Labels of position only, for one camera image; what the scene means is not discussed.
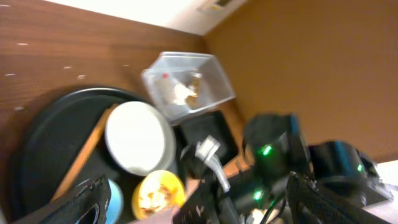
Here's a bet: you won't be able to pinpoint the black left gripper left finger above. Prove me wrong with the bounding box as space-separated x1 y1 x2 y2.
14 175 111 224

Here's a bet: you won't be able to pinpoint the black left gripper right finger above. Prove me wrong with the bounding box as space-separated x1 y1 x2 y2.
286 172 388 224

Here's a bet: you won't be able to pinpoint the light blue plastic cup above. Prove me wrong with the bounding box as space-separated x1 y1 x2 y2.
74 179 124 224

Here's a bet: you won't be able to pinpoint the yellow bowl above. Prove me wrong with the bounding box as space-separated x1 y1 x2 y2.
131 170 187 220

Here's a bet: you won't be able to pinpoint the food scraps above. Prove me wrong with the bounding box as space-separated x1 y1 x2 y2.
139 184 178 216

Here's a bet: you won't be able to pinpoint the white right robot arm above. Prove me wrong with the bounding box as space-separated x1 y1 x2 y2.
216 114 394 223

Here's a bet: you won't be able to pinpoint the clear plastic waste bin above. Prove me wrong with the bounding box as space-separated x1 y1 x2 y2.
141 52 236 123

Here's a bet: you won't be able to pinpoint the wooden chopstick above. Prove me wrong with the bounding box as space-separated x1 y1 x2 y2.
51 104 118 202

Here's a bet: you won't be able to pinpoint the round black tray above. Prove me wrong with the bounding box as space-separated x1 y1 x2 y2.
6 87 149 223

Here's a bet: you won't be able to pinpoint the white round plate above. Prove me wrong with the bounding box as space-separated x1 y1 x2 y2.
104 101 176 176

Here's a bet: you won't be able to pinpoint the black rectangular tray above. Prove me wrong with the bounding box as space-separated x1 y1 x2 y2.
178 110 239 166

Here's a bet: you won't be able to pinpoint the crumpled white tissue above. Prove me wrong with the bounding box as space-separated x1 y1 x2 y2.
155 73 202 108

